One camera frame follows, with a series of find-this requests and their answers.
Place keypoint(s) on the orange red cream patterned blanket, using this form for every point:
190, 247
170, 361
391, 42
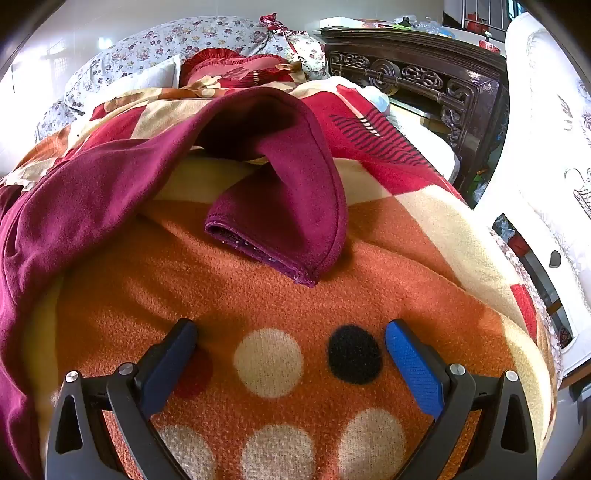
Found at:
277, 304

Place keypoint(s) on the dark carved wooden furniture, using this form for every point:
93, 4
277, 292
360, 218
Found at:
415, 50

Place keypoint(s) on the maroon fleece garment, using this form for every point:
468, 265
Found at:
92, 194

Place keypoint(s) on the red ruffled pillow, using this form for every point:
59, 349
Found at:
231, 67

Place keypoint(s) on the white flat box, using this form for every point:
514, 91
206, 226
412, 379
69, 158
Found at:
344, 23

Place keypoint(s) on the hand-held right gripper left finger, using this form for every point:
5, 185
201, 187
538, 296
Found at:
167, 364

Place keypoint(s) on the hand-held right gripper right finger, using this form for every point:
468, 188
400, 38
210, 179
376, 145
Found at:
413, 364

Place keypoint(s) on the white pillow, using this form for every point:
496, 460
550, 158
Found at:
159, 74

